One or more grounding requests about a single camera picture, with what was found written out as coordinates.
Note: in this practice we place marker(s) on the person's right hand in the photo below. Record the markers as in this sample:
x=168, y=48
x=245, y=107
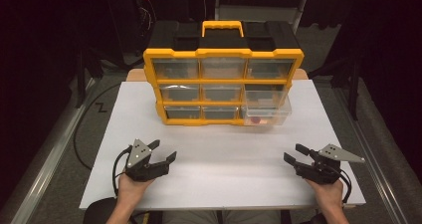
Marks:
x=328, y=195

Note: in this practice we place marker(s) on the yellow black organizer cabinet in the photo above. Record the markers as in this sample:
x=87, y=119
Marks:
x=185, y=35

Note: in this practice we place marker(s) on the aluminium frame rail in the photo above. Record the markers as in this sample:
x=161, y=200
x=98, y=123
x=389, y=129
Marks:
x=375, y=171
x=46, y=171

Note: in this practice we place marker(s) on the red round disc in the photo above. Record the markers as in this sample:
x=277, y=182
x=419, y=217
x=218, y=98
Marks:
x=255, y=120

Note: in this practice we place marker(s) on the light grey background furniture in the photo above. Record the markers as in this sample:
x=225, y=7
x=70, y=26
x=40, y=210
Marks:
x=258, y=13

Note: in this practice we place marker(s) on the person's left leg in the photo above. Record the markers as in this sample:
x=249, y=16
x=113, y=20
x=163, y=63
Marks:
x=189, y=218

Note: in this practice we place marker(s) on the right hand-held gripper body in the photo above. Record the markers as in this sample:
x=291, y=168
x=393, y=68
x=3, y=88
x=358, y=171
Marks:
x=323, y=171

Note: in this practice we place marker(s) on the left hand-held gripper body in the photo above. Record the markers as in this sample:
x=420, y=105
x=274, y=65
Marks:
x=139, y=157

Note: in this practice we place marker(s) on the person's right leg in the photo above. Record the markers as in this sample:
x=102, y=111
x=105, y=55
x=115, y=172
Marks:
x=252, y=218

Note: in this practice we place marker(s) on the person's left hand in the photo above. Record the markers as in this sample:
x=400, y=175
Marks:
x=131, y=190

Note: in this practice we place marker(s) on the person's leg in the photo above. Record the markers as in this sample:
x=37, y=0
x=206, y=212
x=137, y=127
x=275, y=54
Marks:
x=189, y=218
x=252, y=218

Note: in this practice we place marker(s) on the dark metal stand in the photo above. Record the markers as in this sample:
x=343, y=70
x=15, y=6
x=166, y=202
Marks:
x=80, y=81
x=354, y=91

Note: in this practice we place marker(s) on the clear plastic drawer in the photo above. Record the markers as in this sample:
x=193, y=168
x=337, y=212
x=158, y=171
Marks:
x=220, y=112
x=175, y=68
x=267, y=115
x=265, y=93
x=179, y=93
x=182, y=112
x=221, y=93
x=270, y=68
x=224, y=68

